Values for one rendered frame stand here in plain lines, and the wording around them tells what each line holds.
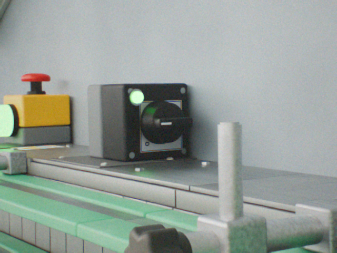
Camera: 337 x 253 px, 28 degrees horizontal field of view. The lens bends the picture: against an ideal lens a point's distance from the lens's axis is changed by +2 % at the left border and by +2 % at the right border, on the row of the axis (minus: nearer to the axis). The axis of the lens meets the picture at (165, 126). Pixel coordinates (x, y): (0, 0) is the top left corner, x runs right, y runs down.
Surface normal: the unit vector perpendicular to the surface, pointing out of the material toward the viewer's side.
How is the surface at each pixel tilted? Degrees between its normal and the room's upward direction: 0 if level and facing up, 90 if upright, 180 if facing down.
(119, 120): 0
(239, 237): 90
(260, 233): 90
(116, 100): 0
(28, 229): 0
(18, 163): 90
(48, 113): 90
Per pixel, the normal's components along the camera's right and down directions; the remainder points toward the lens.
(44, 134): 0.56, 0.04
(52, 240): -0.83, 0.04
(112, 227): -0.02, -1.00
